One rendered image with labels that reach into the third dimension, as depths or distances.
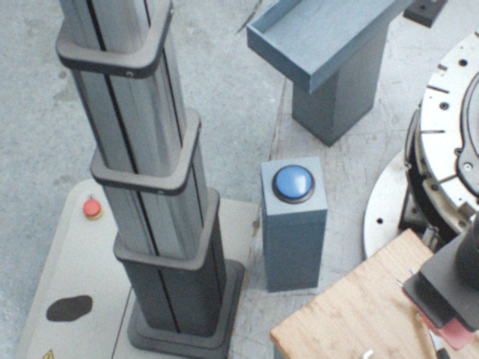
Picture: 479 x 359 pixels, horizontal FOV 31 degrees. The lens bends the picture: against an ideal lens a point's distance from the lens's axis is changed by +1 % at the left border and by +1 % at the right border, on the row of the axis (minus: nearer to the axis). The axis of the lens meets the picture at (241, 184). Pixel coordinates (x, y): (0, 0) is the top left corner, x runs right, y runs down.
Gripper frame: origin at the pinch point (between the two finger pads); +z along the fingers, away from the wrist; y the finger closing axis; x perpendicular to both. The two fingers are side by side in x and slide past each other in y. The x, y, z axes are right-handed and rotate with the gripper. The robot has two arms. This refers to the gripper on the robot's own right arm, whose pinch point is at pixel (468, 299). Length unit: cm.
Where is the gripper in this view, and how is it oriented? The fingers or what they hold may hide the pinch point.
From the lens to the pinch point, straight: 80.2
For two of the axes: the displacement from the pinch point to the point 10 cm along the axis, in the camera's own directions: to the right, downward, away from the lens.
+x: -6.0, -7.1, 3.7
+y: 8.0, -5.5, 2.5
